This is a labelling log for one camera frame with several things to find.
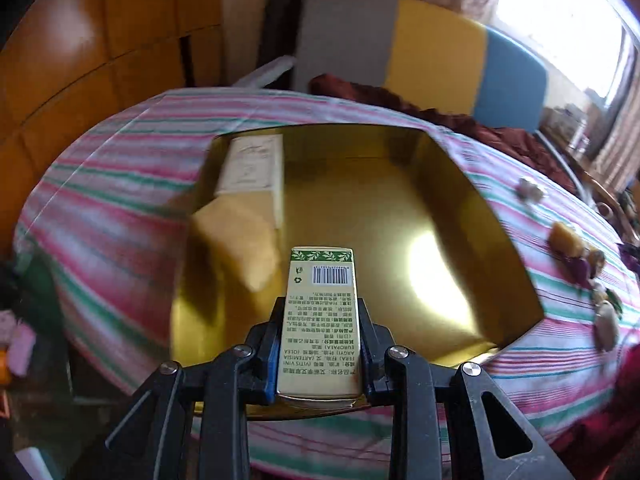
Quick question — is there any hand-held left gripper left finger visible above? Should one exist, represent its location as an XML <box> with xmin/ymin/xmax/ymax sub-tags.
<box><xmin>105</xmin><ymin>298</ymin><xmax>288</xmax><ymax>480</ymax></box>

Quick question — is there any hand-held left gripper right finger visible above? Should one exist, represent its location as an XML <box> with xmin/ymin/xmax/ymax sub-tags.
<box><xmin>357</xmin><ymin>298</ymin><xmax>576</xmax><ymax>480</ymax></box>

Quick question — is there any cream green printed carton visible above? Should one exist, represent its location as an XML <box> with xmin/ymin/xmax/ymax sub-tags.
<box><xmin>276</xmin><ymin>246</ymin><xmax>364</xmax><ymax>409</ymax></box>

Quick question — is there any gold tray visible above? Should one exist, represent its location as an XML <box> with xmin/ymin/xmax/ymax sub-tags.
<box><xmin>170</xmin><ymin>124</ymin><xmax>546</xmax><ymax>421</ymax></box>

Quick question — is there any purple snack packet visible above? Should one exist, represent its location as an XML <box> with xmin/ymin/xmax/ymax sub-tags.
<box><xmin>562</xmin><ymin>255</ymin><xmax>596</xmax><ymax>284</ymax></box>

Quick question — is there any yellow sponge block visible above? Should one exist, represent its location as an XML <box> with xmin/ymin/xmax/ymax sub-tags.
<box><xmin>192</xmin><ymin>195</ymin><xmax>281</xmax><ymax>292</ymax></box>

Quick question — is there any white flat box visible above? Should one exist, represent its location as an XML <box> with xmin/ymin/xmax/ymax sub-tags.
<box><xmin>215</xmin><ymin>135</ymin><xmax>285</xmax><ymax>226</ymax></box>

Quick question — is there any small white crumpled item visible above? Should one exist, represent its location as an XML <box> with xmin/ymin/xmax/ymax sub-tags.
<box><xmin>517</xmin><ymin>177</ymin><xmax>546</xmax><ymax>204</ymax></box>

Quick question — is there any yellow grey sock bundle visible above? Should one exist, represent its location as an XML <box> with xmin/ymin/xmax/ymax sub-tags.
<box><xmin>549</xmin><ymin>221</ymin><xmax>587</xmax><ymax>261</ymax></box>

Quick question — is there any beige rolled sock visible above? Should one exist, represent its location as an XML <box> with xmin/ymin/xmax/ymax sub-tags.
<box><xmin>595</xmin><ymin>302</ymin><xmax>621</xmax><ymax>352</ymax></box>

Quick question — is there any green white snack packet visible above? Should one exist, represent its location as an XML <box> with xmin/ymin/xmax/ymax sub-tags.
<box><xmin>592</xmin><ymin>282</ymin><xmax>624</xmax><ymax>311</ymax></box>

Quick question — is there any pink cloth item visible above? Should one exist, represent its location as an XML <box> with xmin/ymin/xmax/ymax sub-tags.
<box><xmin>7</xmin><ymin>326</ymin><xmax>39</xmax><ymax>377</ymax></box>

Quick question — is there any maroon blanket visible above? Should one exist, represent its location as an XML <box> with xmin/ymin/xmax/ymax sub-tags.
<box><xmin>310</xmin><ymin>74</ymin><xmax>581</xmax><ymax>196</ymax></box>

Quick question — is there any wooden chair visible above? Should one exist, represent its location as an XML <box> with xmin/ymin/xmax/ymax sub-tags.
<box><xmin>582</xmin><ymin>170</ymin><xmax>636</xmax><ymax>241</ymax></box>

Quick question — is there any grey yellow blue headboard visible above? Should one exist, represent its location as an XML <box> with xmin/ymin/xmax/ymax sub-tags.
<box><xmin>292</xmin><ymin>0</ymin><xmax>549</xmax><ymax>132</ymax></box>

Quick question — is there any wooden wardrobe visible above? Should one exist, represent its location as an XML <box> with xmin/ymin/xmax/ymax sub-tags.
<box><xmin>0</xmin><ymin>0</ymin><xmax>226</xmax><ymax>261</ymax></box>

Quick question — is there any bright window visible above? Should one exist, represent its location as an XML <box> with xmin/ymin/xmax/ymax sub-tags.
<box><xmin>495</xmin><ymin>0</ymin><xmax>632</xmax><ymax>107</ymax></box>

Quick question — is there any grey bed rail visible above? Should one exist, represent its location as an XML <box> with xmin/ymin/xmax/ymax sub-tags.
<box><xmin>537</xmin><ymin>130</ymin><xmax>587</xmax><ymax>197</ymax></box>

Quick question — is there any dark upright post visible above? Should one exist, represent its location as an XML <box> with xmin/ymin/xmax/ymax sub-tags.
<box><xmin>256</xmin><ymin>0</ymin><xmax>312</xmax><ymax>91</ymax></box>

